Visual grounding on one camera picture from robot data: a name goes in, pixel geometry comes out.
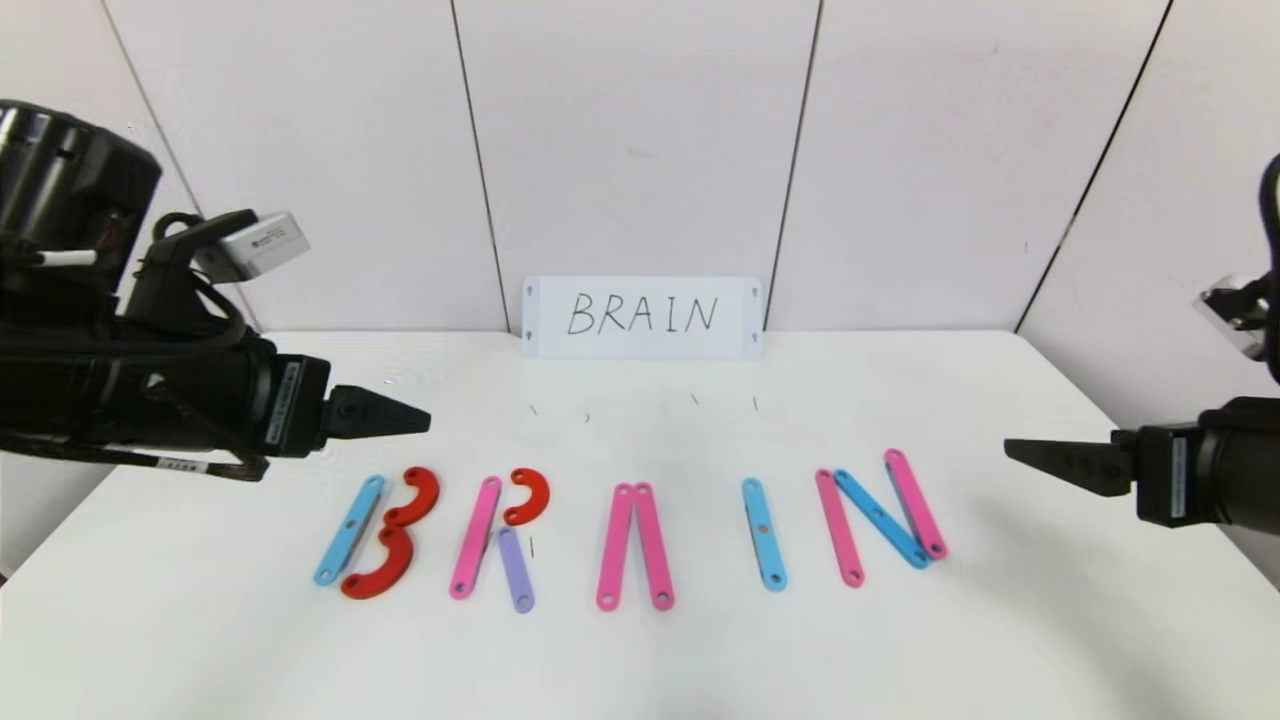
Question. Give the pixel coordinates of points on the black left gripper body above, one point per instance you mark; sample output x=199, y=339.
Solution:
x=296, y=405

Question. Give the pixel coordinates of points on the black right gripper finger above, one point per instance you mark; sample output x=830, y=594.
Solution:
x=1075, y=448
x=1070, y=470

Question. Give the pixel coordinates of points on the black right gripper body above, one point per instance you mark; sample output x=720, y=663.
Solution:
x=1164, y=475

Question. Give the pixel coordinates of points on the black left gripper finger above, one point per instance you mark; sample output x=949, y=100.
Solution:
x=370, y=402
x=375, y=428

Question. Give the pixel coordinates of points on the long pink bar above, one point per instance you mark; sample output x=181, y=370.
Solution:
x=614, y=547
x=840, y=530
x=475, y=537
x=653, y=545

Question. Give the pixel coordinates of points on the short pink bar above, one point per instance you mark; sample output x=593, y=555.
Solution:
x=915, y=503

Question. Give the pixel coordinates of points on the small red arc piece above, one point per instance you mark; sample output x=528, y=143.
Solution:
x=535, y=497

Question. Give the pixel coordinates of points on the short blue bar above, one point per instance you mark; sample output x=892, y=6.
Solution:
x=882, y=518

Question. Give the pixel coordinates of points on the short purple bar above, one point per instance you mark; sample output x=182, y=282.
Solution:
x=516, y=570

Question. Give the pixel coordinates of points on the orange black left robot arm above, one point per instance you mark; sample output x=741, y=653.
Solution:
x=70, y=330

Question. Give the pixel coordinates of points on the white BRAIN word card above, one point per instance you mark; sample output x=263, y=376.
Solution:
x=640, y=345

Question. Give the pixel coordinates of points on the medium red arc piece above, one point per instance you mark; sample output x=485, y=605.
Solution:
x=430, y=493

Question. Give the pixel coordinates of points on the long blue bar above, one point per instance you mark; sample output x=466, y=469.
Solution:
x=348, y=530
x=764, y=533

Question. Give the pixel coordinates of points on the large red arc piece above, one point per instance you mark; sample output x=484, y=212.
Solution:
x=397, y=565

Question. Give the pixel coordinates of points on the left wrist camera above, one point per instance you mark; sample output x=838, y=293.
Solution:
x=255, y=243

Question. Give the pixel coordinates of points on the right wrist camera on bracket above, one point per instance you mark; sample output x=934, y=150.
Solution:
x=1240, y=315

